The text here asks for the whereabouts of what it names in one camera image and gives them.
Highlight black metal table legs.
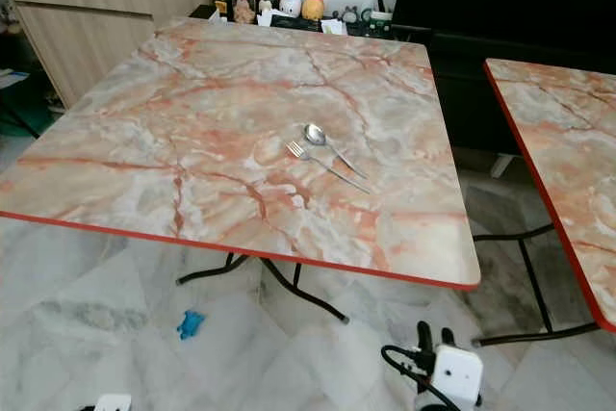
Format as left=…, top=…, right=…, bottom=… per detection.
left=472, top=223, right=600, bottom=347
left=176, top=252, right=350, bottom=324

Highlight silver metal fork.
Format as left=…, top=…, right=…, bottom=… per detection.
left=286, top=141, right=372, bottom=194

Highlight silver metal spoon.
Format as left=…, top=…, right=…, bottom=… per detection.
left=303, top=122, right=369, bottom=178

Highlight black television stand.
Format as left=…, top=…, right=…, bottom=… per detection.
left=428, top=31, right=616, bottom=157

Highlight small blue toy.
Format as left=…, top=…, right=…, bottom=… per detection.
left=177, top=310, right=206, bottom=341

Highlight green plastic basket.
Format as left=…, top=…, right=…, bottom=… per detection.
left=0, top=69, right=49, bottom=138

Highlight white and green mug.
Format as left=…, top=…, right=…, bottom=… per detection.
left=364, top=0, right=394, bottom=39

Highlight orange round figurine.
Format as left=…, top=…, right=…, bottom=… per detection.
left=301, top=0, right=325, bottom=22

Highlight red lid clear jar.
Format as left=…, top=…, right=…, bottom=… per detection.
left=231, top=0, right=257, bottom=25

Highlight light wooden cabinet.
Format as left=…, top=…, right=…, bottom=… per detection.
left=0, top=0, right=218, bottom=109

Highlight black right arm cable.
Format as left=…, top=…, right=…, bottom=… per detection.
left=380, top=344, right=465, bottom=411

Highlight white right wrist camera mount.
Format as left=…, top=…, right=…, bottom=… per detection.
left=430, top=344, right=484, bottom=407

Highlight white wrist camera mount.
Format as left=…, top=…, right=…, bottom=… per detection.
left=93, top=393, right=133, bottom=411
left=430, top=344, right=484, bottom=407

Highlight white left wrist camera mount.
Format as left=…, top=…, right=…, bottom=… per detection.
left=93, top=393, right=133, bottom=411

